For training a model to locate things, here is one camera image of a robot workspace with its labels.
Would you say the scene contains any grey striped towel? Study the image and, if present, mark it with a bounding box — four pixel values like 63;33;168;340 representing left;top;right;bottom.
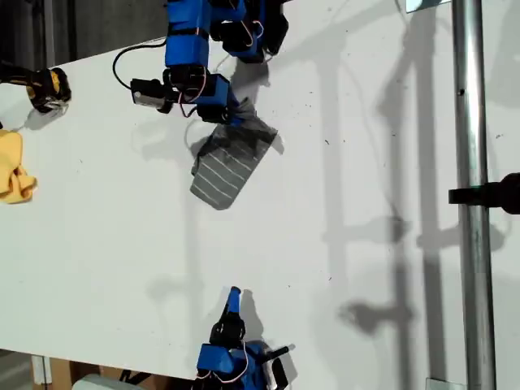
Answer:
189;96;280;211

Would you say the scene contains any white box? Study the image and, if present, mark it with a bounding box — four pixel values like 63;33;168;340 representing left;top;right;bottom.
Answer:
71;373;135;390

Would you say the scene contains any brown cardboard box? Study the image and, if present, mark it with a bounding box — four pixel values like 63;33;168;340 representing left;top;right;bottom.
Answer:
48;357;123;390

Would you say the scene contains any black and yellow clamp tool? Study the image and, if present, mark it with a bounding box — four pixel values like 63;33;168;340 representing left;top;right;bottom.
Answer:
0;59;73;115

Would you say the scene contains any white table leg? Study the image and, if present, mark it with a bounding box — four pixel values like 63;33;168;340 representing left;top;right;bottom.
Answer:
31;355;53;385

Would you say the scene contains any yellow cloth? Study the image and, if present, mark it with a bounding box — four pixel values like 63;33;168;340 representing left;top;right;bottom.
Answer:
0;128;38;205

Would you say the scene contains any black camera stalk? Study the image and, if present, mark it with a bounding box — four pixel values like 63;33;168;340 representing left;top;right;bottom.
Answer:
156;91;180;115
259;344;295;361

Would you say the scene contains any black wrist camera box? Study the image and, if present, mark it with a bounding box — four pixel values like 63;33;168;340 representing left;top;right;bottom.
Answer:
129;77;167;110
263;357;290;389

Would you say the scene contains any black camera cable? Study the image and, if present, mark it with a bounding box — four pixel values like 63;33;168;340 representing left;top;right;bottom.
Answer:
112;40;167;89

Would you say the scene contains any steel post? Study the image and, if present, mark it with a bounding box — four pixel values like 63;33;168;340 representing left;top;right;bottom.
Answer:
451;0;499;390

